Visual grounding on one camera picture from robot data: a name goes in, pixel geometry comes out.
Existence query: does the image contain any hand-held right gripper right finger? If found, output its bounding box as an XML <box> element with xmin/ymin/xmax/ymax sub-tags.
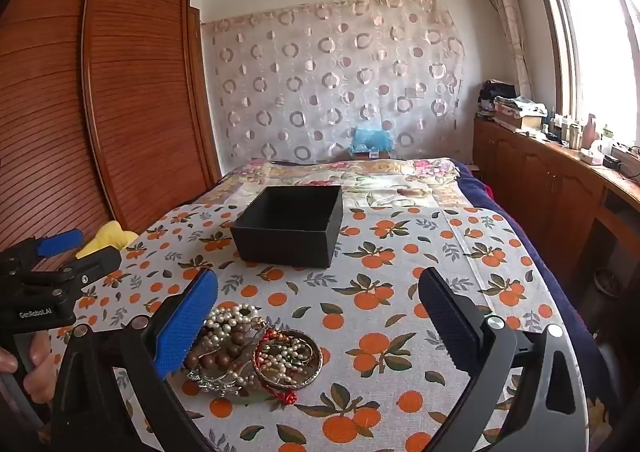
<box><xmin>417</xmin><ymin>267</ymin><xmax>588</xmax><ymax>452</ymax></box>

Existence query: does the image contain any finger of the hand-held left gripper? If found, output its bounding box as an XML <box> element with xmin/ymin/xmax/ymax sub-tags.
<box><xmin>52</xmin><ymin>248</ymin><xmax>122</xmax><ymax>307</ymax></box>
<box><xmin>0</xmin><ymin>229</ymin><xmax>84</xmax><ymax>274</ymax></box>

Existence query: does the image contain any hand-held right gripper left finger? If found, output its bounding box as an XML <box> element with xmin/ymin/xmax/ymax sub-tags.
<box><xmin>50</xmin><ymin>268</ymin><xmax>219</xmax><ymax>452</ymax></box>

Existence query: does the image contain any brown wooden bead bracelet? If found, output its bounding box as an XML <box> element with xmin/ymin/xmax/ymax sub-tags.
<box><xmin>184</xmin><ymin>325</ymin><xmax>251</xmax><ymax>374</ymax></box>

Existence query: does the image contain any white pearl necklace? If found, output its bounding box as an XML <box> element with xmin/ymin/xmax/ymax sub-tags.
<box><xmin>205</xmin><ymin>303</ymin><xmax>262</xmax><ymax>348</ymax></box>

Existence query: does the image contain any silver chain bracelet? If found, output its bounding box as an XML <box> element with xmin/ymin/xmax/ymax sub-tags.
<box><xmin>182</xmin><ymin>363</ymin><xmax>262</xmax><ymax>396</ymax></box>

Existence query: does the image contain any red knot tassel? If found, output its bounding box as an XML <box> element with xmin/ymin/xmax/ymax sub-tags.
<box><xmin>270</xmin><ymin>384</ymin><xmax>299</xmax><ymax>406</ymax></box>

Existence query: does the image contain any black cardboard box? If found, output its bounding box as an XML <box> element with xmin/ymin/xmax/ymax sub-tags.
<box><xmin>230</xmin><ymin>185</ymin><xmax>344</xmax><ymax>269</ymax></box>

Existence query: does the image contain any person's left hand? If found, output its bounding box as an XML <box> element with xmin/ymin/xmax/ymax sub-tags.
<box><xmin>0</xmin><ymin>331</ymin><xmax>54</xmax><ymax>404</ymax></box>

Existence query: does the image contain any yellow cloth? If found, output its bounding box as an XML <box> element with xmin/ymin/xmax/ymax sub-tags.
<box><xmin>75</xmin><ymin>221</ymin><xmax>140</xmax><ymax>259</ymax></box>

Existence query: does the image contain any orange print tablecloth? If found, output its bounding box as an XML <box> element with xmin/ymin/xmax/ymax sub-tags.
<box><xmin>50</xmin><ymin>205</ymin><xmax>591</xmax><ymax>452</ymax></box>

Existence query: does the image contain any dark blue blanket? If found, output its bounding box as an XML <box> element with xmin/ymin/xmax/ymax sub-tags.
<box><xmin>457</xmin><ymin>159</ymin><xmax>617</xmax><ymax>383</ymax></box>

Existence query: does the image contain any wooden slatted wardrobe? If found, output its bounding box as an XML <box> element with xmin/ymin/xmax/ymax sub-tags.
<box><xmin>0</xmin><ymin>0</ymin><xmax>222</xmax><ymax>253</ymax></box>

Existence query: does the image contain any floral bedspread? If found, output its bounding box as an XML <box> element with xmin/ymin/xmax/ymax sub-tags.
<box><xmin>190</xmin><ymin>157</ymin><xmax>461</xmax><ymax>211</ymax></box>

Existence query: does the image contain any wooden cabinet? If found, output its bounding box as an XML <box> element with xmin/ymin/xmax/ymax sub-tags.
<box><xmin>472</xmin><ymin>117</ymin><xmax>640</xmax><ymax>294</ymax></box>

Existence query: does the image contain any blue plastic bag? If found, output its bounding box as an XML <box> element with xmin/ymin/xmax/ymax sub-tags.
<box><xmin>349</xmin><ymin>127</ymin><xmax>394</xmax><ymax>154</ymax></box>

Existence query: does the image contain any pile of books and clothes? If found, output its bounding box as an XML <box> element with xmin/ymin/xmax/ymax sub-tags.
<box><xmin>477</xmin><ymin>80</ymin><xmax>549</xmax><ymax>133</ymax></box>

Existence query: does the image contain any white tissue box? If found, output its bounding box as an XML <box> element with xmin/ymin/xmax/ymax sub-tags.
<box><xmin>580</xmin><ymin>142</ymin><xmax>609</xmax><ymax>166</ymax></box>

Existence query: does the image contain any pink bottle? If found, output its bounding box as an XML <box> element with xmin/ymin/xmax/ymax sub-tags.
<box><xmin>580</xmin><ymin>113</ymin><xmax>602</xmax><ymax>151</ymax></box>

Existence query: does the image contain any power strip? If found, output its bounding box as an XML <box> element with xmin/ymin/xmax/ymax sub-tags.
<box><xmin>611</xmin><ymin>142</ymin><xmax>640</xmax><ymax>169</ymax></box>

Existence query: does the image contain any patterned window curtain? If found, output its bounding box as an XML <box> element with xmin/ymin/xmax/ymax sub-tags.
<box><xmin>479</xmin><ymin>0</ymin><xmax>534</xmax><ymax>99</ymax></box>

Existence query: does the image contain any window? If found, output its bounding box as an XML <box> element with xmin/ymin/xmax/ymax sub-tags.
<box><xmin>530</xmin><ymin>0</ymin><xmax>640</xmax><ymax>174</ymax></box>

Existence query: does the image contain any circle print wall curtain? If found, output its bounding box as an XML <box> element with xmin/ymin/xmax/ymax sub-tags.
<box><xmin>200</xmin><ymin>0</ymin><xmax>467</xmax><ymax>169</ymax></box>

